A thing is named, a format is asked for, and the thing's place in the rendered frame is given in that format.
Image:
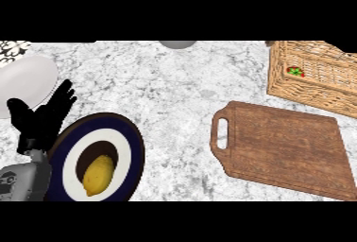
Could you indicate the wicker basket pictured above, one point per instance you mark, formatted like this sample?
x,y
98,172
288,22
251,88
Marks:
x,y
320,75

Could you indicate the grey round object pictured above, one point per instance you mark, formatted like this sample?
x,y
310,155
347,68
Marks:
x,y
177,44

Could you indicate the black and white patterned cloth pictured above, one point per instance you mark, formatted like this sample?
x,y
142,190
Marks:
x,y
12,50

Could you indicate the blue and white plate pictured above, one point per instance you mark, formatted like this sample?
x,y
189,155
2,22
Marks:
x,y
127,148

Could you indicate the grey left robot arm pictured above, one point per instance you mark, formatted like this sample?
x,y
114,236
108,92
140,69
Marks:
x,y
22,179

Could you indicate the yellow lemon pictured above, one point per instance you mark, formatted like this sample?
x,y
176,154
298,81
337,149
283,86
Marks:
x,y
98,175

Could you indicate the white oval plate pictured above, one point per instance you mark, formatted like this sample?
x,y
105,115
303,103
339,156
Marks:
x,y
22,80

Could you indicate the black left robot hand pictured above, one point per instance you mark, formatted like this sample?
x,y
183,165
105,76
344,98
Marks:
x,y
39,119

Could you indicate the brown wooden cutting board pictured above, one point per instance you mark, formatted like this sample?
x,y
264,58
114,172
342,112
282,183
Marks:
x,y
288,148

